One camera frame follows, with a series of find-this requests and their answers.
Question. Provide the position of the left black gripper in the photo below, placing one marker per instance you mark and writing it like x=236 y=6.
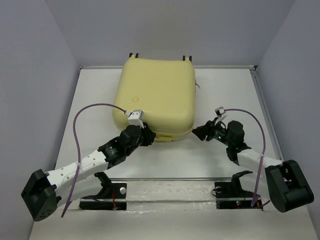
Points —
x=149 y=135

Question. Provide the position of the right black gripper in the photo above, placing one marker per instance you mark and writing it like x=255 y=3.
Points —
x=201 y=131

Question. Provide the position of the yellow suitcase with black lining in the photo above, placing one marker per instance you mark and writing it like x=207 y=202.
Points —
x=165 y=90

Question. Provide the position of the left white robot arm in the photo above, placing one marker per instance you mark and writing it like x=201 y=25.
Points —
x=44 y=192

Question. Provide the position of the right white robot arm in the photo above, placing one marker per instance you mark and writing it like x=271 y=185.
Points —
x=282 y=182

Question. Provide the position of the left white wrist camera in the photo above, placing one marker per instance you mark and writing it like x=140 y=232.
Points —
x=136 y=118

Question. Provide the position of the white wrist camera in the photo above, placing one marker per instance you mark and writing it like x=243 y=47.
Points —
x=136 y=118
x=221 y=114

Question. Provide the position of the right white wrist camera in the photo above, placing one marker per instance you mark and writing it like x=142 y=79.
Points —
x=221 y=114

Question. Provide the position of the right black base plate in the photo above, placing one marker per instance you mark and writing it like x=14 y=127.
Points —
x=230 y=195

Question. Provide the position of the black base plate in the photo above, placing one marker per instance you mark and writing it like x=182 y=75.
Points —
x=111 y=197
x=230 y=195

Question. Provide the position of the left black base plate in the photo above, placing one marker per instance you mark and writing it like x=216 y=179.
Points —
x=111 y=197

